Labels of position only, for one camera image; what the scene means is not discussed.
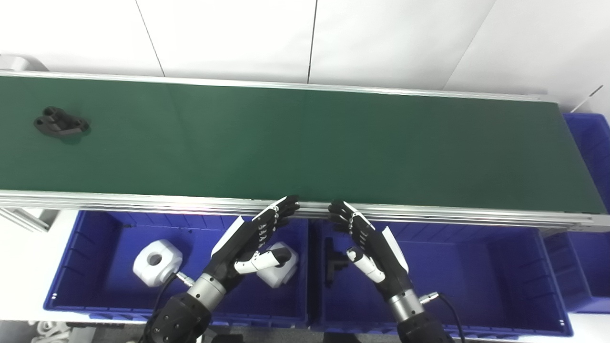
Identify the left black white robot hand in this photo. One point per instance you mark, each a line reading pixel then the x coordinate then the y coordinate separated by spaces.
pixel 238 247

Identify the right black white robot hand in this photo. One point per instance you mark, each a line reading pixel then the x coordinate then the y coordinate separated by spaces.
pixel 381 252

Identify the black flanged part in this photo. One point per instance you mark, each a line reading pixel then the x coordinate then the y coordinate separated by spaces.
pixel 59 125

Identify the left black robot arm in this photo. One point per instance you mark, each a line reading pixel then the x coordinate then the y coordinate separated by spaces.
pixel 181 319

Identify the white block part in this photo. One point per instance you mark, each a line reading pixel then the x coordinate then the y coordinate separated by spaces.
pixel 281 276

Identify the large blue plastic bin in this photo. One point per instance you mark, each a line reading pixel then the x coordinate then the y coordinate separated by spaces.
pixel 476 286
pixel 95 267

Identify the green conveyor belt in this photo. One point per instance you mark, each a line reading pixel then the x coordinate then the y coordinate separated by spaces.
pixel 305 143
pixel 143 202

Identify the small blue plastic bin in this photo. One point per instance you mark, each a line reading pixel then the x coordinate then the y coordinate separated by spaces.
pixel 593 147
pixel 586 267

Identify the aluminium conveyor leg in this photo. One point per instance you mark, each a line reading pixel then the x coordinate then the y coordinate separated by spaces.
pixel 24 220

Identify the grey conveyor motor housing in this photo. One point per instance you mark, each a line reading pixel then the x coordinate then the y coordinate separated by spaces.
pixel 16 63

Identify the white block with round hole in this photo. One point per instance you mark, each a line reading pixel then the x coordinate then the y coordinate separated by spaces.
pixel 169 252

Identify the white plastic object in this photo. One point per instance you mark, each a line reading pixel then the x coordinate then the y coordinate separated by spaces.
pixel 47 329

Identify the black bracket part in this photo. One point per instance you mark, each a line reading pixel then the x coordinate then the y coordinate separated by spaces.
pixel 330 267

